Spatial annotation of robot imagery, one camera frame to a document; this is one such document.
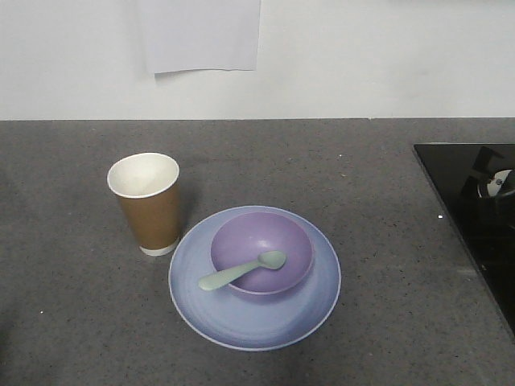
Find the lilac plastic bowl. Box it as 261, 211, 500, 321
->
210, 211, 314, 295

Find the pale green plastic spoon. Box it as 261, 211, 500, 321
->
198, 250, 286, 291

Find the brown paper cup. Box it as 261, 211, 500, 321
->
107, 153, 181, 257

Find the light blue plate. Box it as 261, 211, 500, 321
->
168, 205, 341, 351

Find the white paper sheet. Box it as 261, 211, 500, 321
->
138, 1, 261, 74

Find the black induction cooktop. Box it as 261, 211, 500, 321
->
414, 142, 514, 330

